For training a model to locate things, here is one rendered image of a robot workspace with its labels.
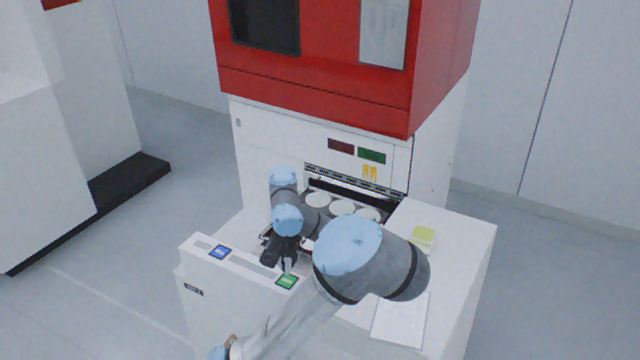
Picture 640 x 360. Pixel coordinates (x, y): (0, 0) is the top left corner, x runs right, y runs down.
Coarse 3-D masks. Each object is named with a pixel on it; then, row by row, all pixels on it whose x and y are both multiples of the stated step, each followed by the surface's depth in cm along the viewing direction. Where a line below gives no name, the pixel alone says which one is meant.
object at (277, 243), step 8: (272, 240) 134; (280, 240) 134; (288, 240) 135; (272, 248) 133; (280, 248) 133; (264, 256) 132; (272, 256) 132; (280, 256) 134; (264, 264) 132; (272, 264) 131
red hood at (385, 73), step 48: (240, 0) 169; (288, 0) 159; (336, 0) 150; (384, 0) 142; (432, 0) 145; (480, 0) 199; (240, 48) 179; (288, 48) 169; (336, 48) 159; (384, 48) 150; (432, 48) 159; (240, 96) 192; (288, 96) 179; (336, 96) 169; (384, 96) 159; (432, 96) 176
